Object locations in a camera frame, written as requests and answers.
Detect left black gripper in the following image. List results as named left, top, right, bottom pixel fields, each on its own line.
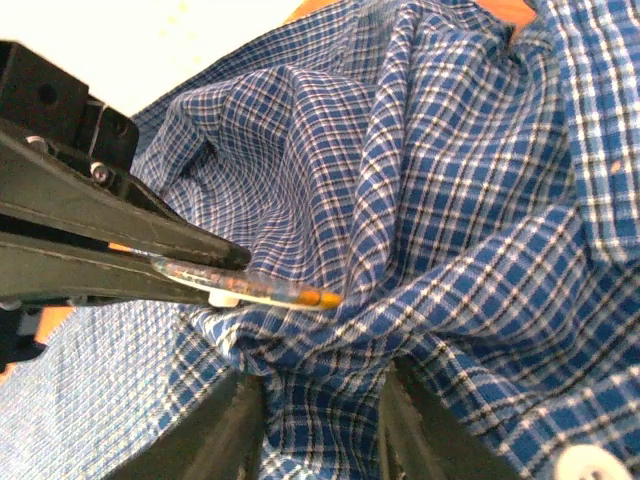
left=0, top=40, right=252, bottom=374

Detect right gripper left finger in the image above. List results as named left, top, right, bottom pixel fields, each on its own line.
left=109, top=372, right=265, bottom=479

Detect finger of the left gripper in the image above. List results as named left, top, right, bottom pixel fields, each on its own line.
left=1, top=232, right=208, bottom=306

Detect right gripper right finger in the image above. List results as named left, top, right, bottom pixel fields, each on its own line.
left=378, top=358, right=519, bottom=479

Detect blue plaid shirt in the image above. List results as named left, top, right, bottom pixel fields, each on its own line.
left=1, top=1, right=639, bottom=479

